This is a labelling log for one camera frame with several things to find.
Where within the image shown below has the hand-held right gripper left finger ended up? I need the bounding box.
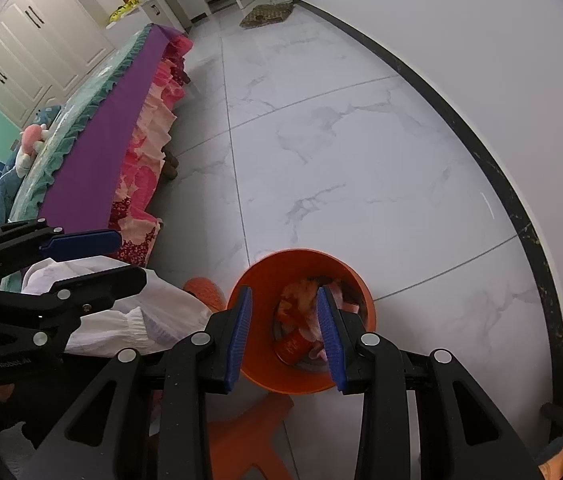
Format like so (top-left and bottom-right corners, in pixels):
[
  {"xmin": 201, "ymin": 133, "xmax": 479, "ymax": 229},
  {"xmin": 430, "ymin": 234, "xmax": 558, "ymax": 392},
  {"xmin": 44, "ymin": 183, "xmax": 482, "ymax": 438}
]
[{"xmin": 16, "ymin": 286, "xmax": 253, "ymax": 480}]

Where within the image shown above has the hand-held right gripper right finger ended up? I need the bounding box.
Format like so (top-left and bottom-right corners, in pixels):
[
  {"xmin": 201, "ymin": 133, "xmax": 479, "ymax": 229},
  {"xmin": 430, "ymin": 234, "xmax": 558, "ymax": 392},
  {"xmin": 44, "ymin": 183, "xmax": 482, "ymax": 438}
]
[{"xmin": 315, "ymin": 286, "xmax": 545, "ymax": 480}]

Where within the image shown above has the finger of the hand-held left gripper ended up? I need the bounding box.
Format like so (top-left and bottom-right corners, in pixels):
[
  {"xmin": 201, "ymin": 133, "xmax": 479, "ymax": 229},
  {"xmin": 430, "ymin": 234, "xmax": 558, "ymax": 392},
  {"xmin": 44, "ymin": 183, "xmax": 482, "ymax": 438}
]
[
  {"xmin": 0, "ymin": 218, "xmax": 122, "ymax": 273},
  {"xmin": 0, "ymin": 266, "xmax": 148, "ymax": 321}
]

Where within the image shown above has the red cup with gold inside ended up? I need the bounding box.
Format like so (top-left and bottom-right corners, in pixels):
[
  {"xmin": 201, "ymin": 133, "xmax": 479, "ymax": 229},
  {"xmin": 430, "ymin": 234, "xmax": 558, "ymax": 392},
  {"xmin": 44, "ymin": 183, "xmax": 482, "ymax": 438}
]
[{"xmin": 274, "ymin": 332, "xmax": 315, "ymax": 365}]

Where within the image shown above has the orange bin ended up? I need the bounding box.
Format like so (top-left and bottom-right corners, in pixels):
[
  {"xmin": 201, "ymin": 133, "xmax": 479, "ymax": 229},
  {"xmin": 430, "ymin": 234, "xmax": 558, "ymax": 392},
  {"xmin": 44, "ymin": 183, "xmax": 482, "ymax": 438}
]
[{"xmin": 226, "ymin": 247, "xmax": 377, "ymax": 395}]

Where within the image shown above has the white elastic bed sheet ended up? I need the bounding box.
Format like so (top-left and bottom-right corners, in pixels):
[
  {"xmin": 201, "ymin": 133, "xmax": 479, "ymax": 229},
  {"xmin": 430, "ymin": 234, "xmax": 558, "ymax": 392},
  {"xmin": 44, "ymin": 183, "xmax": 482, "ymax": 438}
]
[{"xmin": 22, "ymin": 255, "xmax": 215, "ymax": 358}]

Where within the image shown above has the orange plastic stool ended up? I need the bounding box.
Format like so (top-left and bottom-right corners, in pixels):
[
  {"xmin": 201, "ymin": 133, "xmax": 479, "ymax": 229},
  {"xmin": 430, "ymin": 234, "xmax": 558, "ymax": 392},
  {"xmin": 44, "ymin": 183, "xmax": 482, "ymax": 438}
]
[{"xmin": 182, "ymin": 277, "xmax": 296, "ymax": 480}]

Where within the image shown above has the pink ruffled bed skirt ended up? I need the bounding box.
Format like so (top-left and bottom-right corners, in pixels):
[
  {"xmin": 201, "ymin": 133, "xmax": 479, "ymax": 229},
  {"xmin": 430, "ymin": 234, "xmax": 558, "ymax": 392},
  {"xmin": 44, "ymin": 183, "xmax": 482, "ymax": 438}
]
[{"xmin": 106, "ymin": 35, "xmax": 195, "ymax": 267}]

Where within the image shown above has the pink and white plush toy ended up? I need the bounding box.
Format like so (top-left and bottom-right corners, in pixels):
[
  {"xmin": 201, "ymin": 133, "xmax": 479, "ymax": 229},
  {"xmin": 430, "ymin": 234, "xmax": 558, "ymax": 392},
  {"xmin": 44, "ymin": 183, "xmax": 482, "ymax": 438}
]
[{"xmin": 14, "ymin": 122, "xmax": 55, "ymax": 178}]

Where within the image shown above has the cream wardrobe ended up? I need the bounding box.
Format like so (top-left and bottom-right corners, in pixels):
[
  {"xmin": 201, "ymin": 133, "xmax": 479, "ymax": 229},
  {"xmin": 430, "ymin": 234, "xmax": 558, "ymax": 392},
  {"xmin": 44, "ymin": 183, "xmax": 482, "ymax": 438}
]
[{"xmin": 0, "ymin": 0, "xmax": 117, "ymax": 128}]

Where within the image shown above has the yellow toy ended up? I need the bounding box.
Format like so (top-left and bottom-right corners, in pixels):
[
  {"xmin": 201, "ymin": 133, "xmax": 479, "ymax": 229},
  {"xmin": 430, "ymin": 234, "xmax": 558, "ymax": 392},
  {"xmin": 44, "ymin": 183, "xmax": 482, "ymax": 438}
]
[{"xmin": 106, "ymin": 0, "xmax": 142, "ymax": 23}]

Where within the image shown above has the brown doormat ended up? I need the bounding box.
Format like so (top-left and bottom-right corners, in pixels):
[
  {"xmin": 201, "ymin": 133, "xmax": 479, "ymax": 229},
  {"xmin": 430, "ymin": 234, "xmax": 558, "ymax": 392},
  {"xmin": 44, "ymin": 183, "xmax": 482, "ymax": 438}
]
[{"xmin": 239, "ymin": 2, "xmax": 295, "ymax": 28}]

